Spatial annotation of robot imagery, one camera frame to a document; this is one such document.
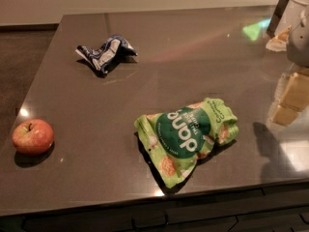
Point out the red apple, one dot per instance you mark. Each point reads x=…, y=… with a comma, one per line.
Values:
x=33, y=137

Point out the green rice chip bag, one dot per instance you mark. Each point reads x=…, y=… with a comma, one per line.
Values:
x=176, y=141

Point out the blue white crumpled chip bag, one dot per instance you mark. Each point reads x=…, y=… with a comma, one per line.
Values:
x=100, y=59

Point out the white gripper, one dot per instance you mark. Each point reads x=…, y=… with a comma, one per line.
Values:
x=299, y=43

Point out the dark cabinet drawers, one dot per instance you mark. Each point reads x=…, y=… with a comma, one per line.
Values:
x=282, y=208

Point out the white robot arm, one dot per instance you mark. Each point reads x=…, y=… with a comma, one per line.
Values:
x=287, y=13

